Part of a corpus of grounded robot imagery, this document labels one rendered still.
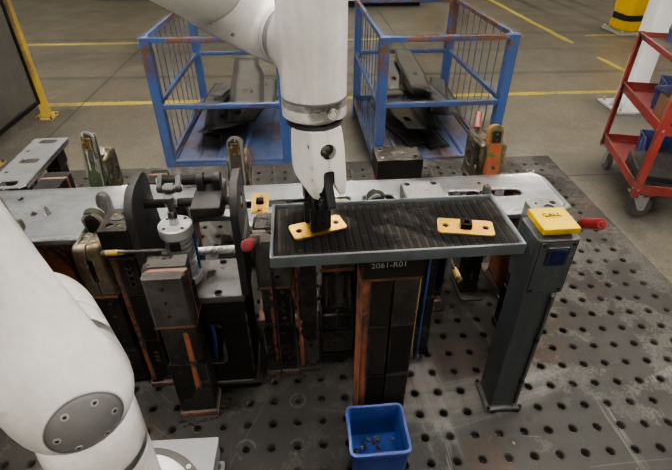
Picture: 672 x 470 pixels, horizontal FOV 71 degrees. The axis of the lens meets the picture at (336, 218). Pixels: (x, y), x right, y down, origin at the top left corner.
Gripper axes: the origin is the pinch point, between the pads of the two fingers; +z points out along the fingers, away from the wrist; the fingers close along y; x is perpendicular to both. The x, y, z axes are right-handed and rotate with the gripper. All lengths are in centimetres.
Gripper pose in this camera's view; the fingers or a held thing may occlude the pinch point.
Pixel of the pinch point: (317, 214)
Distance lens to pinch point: 70.0
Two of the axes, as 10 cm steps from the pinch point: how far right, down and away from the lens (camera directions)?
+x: -9.2, 2.2, -3.2
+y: -3.8, -5.2, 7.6
